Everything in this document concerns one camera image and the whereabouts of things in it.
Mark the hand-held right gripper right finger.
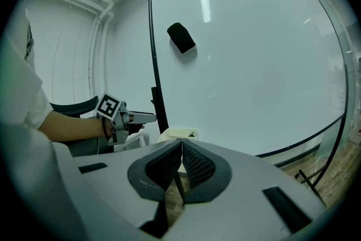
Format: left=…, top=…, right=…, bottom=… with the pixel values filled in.
left=182, top=139, right=234, bottom=204

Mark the white whiteboard with black frame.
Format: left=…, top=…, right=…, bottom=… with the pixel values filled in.
left=148, top=0, right=350, bottom=158

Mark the person's white shirt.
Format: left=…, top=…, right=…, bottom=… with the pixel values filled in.
left=0, top=7, right=54, bottom=131

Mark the dark office chair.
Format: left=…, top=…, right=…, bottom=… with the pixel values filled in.
left=49, top=95, right=100, bottom=119

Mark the white plastic frame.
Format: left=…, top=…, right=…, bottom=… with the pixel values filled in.
left=113, top=132, right=147, bottom=153

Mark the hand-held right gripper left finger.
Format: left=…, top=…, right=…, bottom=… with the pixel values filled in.
left=127, top=138, right=183, bottom=201

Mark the black whiteboard eraser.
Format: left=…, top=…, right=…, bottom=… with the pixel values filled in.
left=166, top=22, right=197, bottom=55

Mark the person's left forearm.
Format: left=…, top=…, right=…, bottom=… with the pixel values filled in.
left=37, top=109, right=113, bottom=142

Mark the dark beaded bracelet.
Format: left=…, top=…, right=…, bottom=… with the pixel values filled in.
left=100, top=116, right=112, bottom=141

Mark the beige plastic box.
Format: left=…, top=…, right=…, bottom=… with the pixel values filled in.
left=157, top=127, right=200, bottom=143

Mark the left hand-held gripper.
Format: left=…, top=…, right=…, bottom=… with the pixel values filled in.
left=95, top=91, right=157, bottom=147

